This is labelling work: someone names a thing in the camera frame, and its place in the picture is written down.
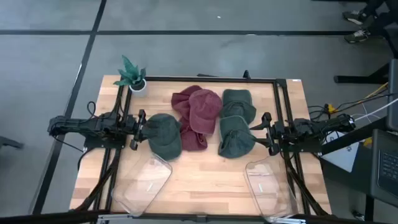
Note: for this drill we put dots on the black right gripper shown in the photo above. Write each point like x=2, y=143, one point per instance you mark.
x=276, y=133

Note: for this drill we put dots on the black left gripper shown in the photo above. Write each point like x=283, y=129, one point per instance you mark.
x=133, y=127

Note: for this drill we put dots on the green cap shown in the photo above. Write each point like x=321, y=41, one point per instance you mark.
x=164, y=137
x=234, y=137
x=237, y=102

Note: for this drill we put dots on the maroon cap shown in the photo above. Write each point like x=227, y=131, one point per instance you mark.
x=192, y=140
x=203, y=109
x=180, y=101

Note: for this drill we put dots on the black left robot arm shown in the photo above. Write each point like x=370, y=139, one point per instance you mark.
x=93, y=124

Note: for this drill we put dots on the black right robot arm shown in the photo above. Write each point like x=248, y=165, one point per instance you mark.
x=311, y=127

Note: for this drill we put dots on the white plant pot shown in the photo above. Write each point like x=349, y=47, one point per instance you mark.
x=138, y=89

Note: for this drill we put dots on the clear plastic bin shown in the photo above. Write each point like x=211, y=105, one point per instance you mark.
x=267, y=189
x=140, y=186

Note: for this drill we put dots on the green artificial plant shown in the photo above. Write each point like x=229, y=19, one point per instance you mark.
x=130, y=73

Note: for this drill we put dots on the yellow connector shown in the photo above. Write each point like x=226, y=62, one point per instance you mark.
x=330, y=109

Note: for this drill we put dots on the white box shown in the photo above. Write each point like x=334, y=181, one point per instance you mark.
x=342, y=154

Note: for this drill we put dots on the black metal bar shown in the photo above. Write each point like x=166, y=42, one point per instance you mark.
x=351, y=138

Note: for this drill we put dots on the yellow tag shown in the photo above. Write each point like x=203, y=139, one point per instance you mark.
x=367, y=142

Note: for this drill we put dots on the dark laptop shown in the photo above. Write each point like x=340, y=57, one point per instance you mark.
x=388, y=171

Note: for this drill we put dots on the grey chair base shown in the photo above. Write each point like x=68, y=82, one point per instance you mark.
x=9, y=142

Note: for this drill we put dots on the grey desk panel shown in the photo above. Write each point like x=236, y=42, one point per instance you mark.
x=393, y=93

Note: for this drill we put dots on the person's shoe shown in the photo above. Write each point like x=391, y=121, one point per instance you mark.
x=357, y=36
x=353, y=17

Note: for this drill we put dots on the person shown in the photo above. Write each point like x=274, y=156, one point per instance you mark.
x=373, y=6

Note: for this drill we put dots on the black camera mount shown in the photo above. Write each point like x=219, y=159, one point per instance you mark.
x=246, y=74

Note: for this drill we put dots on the black aluminium frame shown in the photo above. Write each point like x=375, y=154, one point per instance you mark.
x=217, y=79

